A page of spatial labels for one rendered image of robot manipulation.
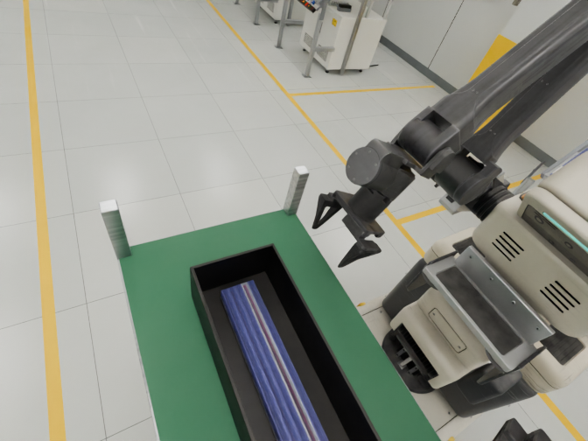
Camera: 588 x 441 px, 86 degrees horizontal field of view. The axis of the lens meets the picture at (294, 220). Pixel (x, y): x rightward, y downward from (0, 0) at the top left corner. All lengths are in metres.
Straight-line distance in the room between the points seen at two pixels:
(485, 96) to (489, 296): 0.46
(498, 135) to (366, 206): 0.29
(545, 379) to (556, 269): 0.54
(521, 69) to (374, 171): 0.25
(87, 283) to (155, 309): 1.22
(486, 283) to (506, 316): 0.07
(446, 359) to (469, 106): 0.69
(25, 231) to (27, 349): 0.67
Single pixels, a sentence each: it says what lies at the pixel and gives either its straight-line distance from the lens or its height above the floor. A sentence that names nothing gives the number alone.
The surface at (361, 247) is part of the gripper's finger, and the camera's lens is 0.54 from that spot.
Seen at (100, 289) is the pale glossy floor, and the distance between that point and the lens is 1.88.
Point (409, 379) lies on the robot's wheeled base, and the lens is 1.58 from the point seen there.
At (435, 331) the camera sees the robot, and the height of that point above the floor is 0.80.
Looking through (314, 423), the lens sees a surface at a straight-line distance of 0.62.
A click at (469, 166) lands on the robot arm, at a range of 0.71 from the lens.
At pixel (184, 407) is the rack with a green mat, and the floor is 0.95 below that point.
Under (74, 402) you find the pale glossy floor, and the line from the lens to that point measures 1.70.
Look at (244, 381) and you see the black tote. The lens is 0.64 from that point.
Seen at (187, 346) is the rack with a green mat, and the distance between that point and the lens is 0.67.
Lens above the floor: 1.59
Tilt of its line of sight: 47 degrees down
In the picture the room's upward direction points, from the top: 18 degrees clockwise
